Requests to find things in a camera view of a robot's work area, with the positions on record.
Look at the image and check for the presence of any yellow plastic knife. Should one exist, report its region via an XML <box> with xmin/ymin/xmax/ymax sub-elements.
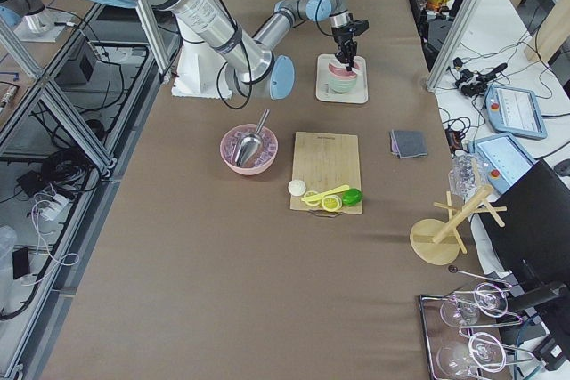
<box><xmin>301</xmin><ymin>184</ymin><xmax>350</xmax><ymax>203</ymax></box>

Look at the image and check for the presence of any wine glass rack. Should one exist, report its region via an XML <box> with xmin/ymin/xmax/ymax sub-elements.
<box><xmin>418</xmin><ymin>272</ymin><xmax>534</xmax><ymax>379</ymax></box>

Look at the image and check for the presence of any wooden cutting board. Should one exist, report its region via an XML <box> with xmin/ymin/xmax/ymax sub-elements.
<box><xmin>292</xmin><ymin>132</ymin><xmax>362</xmax><ymax>193</ymax></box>

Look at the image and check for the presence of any top green bowl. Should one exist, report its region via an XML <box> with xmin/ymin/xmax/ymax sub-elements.
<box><xmin>329</xmin><ymin>76</ymin><xmax>358</xmax><ymax>93</ymax></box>

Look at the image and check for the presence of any wooden mug tree stand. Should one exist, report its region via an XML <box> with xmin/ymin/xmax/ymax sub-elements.
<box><xmin>410</xmin><ymin>161</ymin><xmax>508</xmax><ymax>267</ymax></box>

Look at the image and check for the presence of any white steamed bun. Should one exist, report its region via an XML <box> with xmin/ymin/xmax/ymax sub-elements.
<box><xmin>288</xmin><ymin>179</ymin><xmax>306</xmax><ymax>197</ymax></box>

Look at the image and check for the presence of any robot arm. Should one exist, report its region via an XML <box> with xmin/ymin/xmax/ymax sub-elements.
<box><xmin>89</xmin><ymin>0</ymin><xmax>369</xmax><ymax>100</ymax></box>

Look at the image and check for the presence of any blue teach pendant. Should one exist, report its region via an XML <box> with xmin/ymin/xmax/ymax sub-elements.
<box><xmin>485</xmin><ymin>85</ymin><xmax>548</xmax><ymax>140</ymax></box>

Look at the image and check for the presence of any large pink ice bowl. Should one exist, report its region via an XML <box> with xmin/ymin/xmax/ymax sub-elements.
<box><xmin>219</xmin><ymin>124</ymin><xmax>279</xmax><ymax>176</ymax></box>

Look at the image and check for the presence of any upper lemon slice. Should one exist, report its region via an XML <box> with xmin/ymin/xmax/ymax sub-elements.
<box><xmin>321</xmin><ymin>194</ymin><xmax>343</xmax><ymax>213</ymax></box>

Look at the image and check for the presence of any lemon slice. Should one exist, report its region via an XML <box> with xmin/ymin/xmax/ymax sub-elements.
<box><xmin>321</xmin><ymin>194</ymin><xmax>343</xmax><ymax>213</ymax></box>
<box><xmin>305</xmin><ymin>200</ymin><xmax>321</xmax><ymax>208</ymax></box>

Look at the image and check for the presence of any aluminium frame post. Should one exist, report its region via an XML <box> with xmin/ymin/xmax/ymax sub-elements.
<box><xmin>426</xmin><ymin>0</ymin><xmax>482</xmax><ymax>93</ymax></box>

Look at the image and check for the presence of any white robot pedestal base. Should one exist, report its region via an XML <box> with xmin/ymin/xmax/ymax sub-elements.
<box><xmin>172</xmin><ymin>18</ymin><xmax>232</xmax><ymax>99</ymax></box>

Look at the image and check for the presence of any green lime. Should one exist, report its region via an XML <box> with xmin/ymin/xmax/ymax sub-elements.
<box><xmin>341</xmin><ymin>188</ymin><xmax>362</xmax><ymax>206</ymax></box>

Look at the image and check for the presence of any cream rabbit tray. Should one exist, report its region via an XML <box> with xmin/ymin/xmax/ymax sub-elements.
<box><xmin>315</xmin><ymin>53</ymin><xmax>368</xmax><ymax>104</ymax></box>

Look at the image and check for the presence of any small pink bowl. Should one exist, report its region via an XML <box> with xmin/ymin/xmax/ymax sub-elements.
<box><xmin>328</xmin><ymin>59</ymin><xmax>345</xmax><ymax>77</ymax></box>

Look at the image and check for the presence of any metal ice scoop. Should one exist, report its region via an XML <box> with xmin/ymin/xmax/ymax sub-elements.
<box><xmin>233</xmin><ymin>109</ymin><xmax>270</xmax><ymax>168</ymax></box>

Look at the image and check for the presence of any lower lemon slice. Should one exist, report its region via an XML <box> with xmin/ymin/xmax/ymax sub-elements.
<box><xmin>305</xmin><ymin>200</ymin><xmax>321</xmax><ymax>208</ymax></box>

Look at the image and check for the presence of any grey folded cloth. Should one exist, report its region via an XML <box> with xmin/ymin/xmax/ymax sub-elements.
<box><xmin>389</xmin><ymin>130</ymin><xmax>428</xmax><ymax>158</ymax></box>

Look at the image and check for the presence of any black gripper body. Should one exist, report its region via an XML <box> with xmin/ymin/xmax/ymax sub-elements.
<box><xmin>331</xmin><ymin>20</ymin><xmax>369</xmax><ymax>49</ymax></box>

